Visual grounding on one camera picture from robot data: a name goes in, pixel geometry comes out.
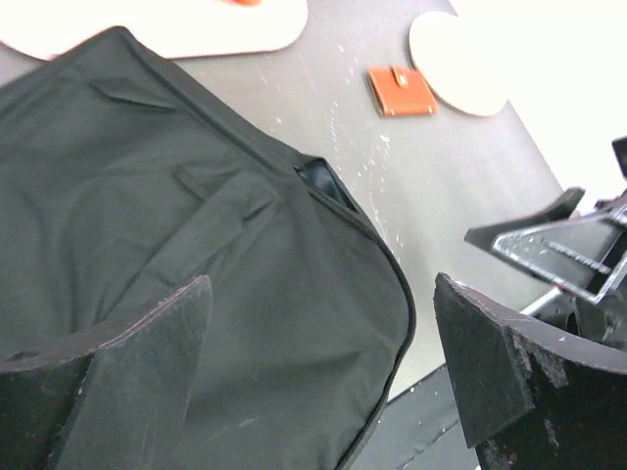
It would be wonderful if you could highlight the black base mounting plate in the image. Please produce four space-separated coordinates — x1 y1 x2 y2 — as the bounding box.
352 366 479 470

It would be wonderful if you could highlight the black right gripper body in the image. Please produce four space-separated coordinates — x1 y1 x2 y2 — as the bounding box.
521 288 626 351

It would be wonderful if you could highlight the black student backpack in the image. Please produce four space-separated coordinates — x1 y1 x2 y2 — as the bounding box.
1 26 415 469

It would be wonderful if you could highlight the pink and cream plate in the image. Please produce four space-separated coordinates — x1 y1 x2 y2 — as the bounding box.
409 11 507 117

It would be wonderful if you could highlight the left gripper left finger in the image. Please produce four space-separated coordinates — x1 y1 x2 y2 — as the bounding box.
1 275 213 469

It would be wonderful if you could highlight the brown leather wallet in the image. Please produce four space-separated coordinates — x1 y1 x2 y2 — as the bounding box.
367 66 438 117

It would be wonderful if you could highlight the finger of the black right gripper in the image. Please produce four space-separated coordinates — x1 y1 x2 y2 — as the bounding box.
464 187 626 306

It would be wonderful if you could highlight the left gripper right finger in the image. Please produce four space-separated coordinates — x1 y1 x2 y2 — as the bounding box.
434 273 626 470

